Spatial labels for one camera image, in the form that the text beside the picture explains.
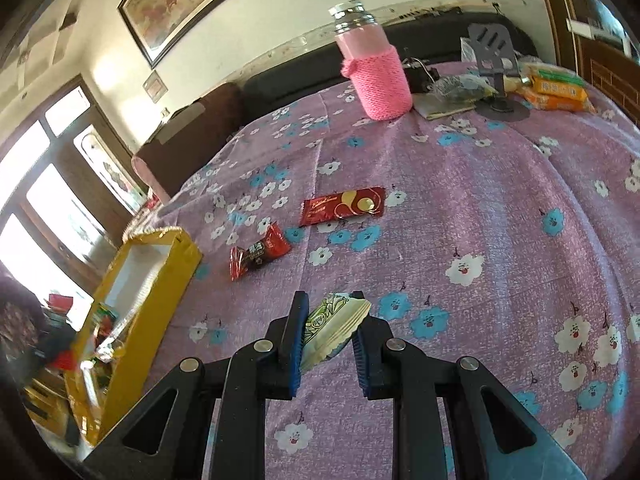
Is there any green striped cracker pack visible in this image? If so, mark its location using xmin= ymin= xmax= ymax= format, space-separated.
xmin=520 ymin=63 xmax=586 ymax=87

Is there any orange cracker pack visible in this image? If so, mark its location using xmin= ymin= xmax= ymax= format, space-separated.
xmin=516 ymin=77 xmax=596 ymax=114

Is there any wooden glass entry door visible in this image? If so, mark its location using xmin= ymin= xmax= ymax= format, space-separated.
xmin=1 ymin=77 xmax=146 ymax=309

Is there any small black device with wires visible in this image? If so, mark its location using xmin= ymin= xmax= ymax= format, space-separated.
xmin=401 ymin=58 xmax=440 ymax=94

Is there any pale green candy wrapper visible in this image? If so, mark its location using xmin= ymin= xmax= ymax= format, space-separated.
xmin=300 ymin=292 xmax=371 ymax=374

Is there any red black candy packet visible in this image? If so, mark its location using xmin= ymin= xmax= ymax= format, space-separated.
xmin=47 ymin=292 xmax=77 ymax=372

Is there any small wall plaque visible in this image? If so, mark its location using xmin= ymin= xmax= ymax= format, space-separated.
xmin=143 ymin=70 xmax=168 ymax=104

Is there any yellow taped white tray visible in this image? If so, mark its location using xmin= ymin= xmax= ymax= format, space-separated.
xmin=64 ymin=228 xmax=202 ymax=448

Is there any brown fabric armchair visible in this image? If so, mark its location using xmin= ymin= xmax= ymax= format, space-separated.
xmin=131 ymin=82 xmax=243 ymax=204

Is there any clear bag of dark seeds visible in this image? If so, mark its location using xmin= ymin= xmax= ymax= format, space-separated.
xmin=431 ymin=74 xmax=497 ymax=104

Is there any grey phone stand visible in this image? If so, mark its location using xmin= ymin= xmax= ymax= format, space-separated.
xmin=468 ymin=23 xmax=530 ymax=122

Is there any purple floral tablecloth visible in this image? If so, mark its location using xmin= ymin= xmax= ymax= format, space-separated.
xmin=124 ymin=58 xmax=640 ymax=480

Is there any small red black candy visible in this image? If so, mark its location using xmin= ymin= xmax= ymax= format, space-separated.
xmin=229 ymin=223 xmax=291 ymax=281

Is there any wooden tv cabinet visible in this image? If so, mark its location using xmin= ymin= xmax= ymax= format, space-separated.
xmin=544 ymin=0 xmax=639 ymax=125

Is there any red gold chocolate bar wrapper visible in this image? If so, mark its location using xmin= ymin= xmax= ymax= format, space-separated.
xmin=299 ymin=186 xmax=386 ymax=226

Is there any pink knit sleeved bottle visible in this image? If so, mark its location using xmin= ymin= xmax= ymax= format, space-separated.
xmin=329 ymin=0 xmax=412 ymax=122

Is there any black leather sofa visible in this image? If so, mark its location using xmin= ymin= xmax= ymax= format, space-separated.
xmin=242 ymin=8 xmax=538 ymax=125

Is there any tan notebook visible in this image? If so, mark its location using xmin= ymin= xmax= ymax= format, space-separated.
xmin=412 ymin=93 xmax=475 ymax=120

